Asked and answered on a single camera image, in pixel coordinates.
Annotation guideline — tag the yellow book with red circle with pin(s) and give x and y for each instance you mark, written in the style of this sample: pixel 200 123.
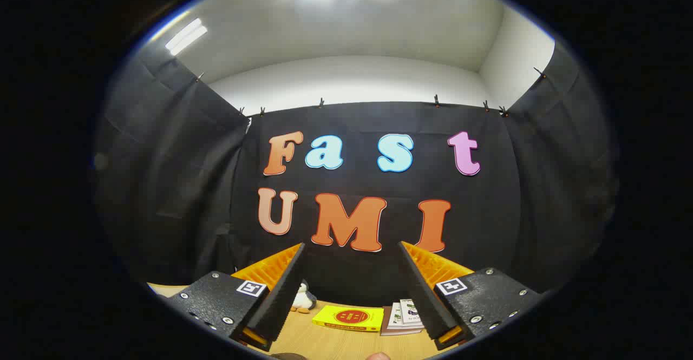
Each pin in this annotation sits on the yellow book with red circle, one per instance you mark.
pixel 349 317

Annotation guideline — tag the penguin plush toy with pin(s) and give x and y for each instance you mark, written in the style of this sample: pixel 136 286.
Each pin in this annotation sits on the penguin plush toy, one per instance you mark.
pixel 303 298

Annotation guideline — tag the black backdrop cloth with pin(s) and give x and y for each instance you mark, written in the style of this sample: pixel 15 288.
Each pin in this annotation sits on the black backdrop cloth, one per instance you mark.
pixel 189 187

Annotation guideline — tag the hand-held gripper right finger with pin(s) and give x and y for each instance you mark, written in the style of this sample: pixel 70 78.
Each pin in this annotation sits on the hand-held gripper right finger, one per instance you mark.
pixel 425 300

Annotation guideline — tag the illustrated white book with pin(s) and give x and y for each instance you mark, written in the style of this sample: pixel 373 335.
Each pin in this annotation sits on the illustrated white book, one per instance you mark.
pixel 410 310

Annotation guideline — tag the row of black cloth clips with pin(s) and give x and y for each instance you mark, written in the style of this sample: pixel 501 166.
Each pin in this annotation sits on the row of black cloth clips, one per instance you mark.
pixel 436 100

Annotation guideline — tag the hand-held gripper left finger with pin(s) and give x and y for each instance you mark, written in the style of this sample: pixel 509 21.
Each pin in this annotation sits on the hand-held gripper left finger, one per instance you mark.
pixel 281 295

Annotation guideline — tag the long ceiling strip light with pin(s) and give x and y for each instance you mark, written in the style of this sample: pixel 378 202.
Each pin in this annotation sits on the long ceiling strip light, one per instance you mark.
pixel 185 36

